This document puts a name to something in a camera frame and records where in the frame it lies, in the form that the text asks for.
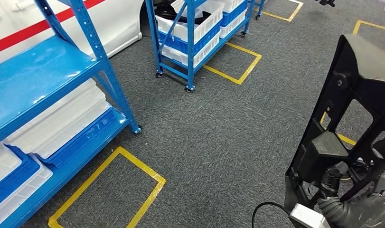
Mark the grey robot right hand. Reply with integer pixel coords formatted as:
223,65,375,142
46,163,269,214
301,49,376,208
319,161,385,228

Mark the black plastic panel part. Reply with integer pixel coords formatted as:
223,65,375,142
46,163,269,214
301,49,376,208
284,33,385,228

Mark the blue wheeled shelf rack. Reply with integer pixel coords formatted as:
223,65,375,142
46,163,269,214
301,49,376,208
145,0,253,94
248,0,268,20

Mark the blue metal shelf rack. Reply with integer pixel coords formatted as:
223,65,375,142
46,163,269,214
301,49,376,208
0,0,142,228

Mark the yellow floor tape square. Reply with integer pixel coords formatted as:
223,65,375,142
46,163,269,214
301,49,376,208
319,112,358,147
203,41,263,86
352,20,385,57

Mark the white plastic bin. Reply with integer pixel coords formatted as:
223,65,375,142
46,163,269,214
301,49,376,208
0,155,54,228
155,0,225,45
160,31,221,68
3,78,107,151
30,100,113,160
216,0,247,14
0,143,22,190
219,10,248,39

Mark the white car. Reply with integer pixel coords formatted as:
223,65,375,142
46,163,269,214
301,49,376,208
0,0,146,68

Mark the red barrier belt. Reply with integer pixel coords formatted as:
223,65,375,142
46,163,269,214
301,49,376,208
0,0,106,57

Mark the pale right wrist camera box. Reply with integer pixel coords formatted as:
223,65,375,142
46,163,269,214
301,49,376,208
288,203,332,228

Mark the black camera cable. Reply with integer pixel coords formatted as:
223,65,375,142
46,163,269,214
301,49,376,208
251,201,291,228

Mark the black coiled hose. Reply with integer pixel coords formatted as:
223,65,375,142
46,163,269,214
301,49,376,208
156,1,212,25

